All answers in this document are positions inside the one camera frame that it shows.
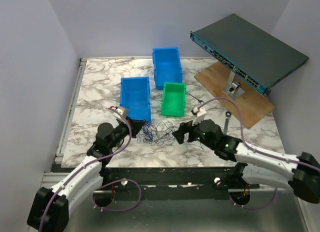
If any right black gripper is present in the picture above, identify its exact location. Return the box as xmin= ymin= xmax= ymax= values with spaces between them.
xmin=172 ymin=115 xmax=216 ymax=151

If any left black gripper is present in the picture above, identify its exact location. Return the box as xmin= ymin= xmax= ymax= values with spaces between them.
xmin=108 ymin=116 xmax=145 ymax=150

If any wire bundle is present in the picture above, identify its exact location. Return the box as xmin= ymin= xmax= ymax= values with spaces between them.
xmin=136 ymin=119 xmax=203 ymax=151

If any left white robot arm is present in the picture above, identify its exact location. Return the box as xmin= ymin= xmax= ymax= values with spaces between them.
xmin=27 ymin=117 xmax=146 ymax=232

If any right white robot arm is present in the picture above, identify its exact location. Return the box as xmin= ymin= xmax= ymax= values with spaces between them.
xmin=172 ymin=119 xmax=320 ymax=204

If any open-end wrench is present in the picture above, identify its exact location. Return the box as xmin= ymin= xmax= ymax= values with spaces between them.
xmin=186 ymin=92 xmax=204 ymax=104

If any near blue bin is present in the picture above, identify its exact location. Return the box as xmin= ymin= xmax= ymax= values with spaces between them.
xmin=120 ymin=76 xmax=152 ymax=122

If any blue bin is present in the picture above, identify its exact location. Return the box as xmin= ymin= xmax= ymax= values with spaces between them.
xmin=152 ymin=47 xmax=183 ymax=90
xmin=120 ymin=76 xmax=152 ymax=122

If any green bin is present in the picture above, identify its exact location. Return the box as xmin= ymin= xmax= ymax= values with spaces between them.
xmin=161 ymin=82 xmax=187 ymax=117

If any ratchet wrench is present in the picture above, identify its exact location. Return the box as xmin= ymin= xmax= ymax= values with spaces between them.
xmin=223 ymin=111 xmax=232 ymax=135

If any far blue bin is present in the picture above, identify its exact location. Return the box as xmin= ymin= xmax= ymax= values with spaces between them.
xmin=152 ymin=47 xmax=183 ymax=90

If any wooden board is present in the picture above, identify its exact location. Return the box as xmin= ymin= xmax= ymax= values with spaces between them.
xmin=194 ymin=62 xmax=275 ymax=129

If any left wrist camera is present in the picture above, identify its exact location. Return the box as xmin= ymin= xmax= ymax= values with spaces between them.
xmin=110 ymin=105 xmax=129 ymax=120

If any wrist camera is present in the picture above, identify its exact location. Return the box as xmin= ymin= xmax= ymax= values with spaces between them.
xmin=110 ymin=105 xmax=129 ymax=120
xmin=191 ymin=106 xmax=207 ymax=126

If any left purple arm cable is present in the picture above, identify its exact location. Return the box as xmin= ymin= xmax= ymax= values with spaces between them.
xmin=37 ymin=116 xmax=143 ymax=232

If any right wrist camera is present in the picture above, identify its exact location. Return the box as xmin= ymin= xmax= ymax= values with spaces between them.
xmin=191 ymin=106 xmax=207 ymax=126

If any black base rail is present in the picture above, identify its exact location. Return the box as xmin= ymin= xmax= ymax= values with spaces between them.
xmin=49 ymin=164 xmax=261 ymax=202

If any metal stand bracket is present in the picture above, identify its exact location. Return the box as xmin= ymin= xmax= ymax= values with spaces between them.
xmin=222 ymin=71 xmax=245 ymax=101

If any aluminium frame rail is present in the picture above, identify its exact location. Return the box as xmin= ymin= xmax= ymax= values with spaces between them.
xmin=40 ymin=58 xmax=87 ymax=187

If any network switch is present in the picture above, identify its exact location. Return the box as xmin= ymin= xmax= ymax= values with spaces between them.
xmin=190 ymin=13 xmax=309 ymax=97

